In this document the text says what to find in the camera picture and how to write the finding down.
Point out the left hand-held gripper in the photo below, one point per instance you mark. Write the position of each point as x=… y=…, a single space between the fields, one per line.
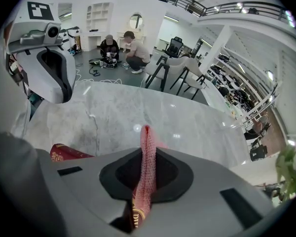
x=34 y=18

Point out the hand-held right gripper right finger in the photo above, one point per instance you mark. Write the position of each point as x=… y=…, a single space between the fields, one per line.
x=199 y=186

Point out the black power adapter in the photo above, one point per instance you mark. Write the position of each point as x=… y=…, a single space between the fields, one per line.
x=95 y=72

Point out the white shelf rack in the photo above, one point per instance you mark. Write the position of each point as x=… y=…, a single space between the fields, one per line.
x=236 y=88

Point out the black office chair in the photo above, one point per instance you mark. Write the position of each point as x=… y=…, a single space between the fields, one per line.
x=175 y=44

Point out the white arched shelf unit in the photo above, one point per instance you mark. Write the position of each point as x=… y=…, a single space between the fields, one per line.
x=98 y=21

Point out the white pillar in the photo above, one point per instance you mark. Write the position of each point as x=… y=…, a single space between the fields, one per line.
x=217 y=48

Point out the black equipment bag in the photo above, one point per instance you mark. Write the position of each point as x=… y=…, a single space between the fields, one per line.
x=106 y=62

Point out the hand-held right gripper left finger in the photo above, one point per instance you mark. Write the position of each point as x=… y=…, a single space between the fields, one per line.
x=88 y=181

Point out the pink cloth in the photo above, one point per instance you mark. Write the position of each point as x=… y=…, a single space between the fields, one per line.
x=148 y=162

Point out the black mezzanine railing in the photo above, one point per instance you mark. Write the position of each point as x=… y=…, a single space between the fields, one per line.
x=236 y=7

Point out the round wall mirror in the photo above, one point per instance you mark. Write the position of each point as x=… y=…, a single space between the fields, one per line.
x=136 y=21

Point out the grey chair with black legs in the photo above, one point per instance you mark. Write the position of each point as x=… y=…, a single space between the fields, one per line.
x=192 y=74
x=162 y=67

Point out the dark red book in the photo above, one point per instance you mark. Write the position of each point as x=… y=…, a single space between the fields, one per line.
x=64 y=154

